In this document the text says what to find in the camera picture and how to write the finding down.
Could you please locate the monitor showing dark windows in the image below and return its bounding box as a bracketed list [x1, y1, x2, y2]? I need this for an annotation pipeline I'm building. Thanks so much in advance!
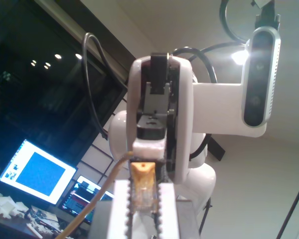
[57, 175, 115, 226]

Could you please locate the camera bar on white bracket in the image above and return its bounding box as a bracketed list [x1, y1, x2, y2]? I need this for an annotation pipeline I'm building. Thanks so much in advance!
[192, 26, 282, 138]

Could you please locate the thin black camera cable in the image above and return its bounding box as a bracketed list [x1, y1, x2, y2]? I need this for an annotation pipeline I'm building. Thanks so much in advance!
[219, 0, 282, 45]

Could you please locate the yellow network cable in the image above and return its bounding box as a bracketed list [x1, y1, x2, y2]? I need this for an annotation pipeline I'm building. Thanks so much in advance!
[54, 150, 157, 239]

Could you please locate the bright ceiling lamp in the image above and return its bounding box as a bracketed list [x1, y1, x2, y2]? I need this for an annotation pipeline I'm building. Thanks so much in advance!
[230, 48, 249, 67]

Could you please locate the monitor showing blue square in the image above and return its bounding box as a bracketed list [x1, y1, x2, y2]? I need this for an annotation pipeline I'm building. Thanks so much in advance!
[0, 138, 77, 206]

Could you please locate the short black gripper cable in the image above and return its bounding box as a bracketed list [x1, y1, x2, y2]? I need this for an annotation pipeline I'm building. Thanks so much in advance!
[171, 41, 247, 85]

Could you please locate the black stand pole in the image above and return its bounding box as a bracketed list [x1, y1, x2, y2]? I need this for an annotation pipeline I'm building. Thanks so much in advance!
[276, 169, 299, 239]

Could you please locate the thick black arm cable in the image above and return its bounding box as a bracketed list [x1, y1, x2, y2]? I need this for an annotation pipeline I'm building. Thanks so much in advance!
[81, 32, 128, 141]

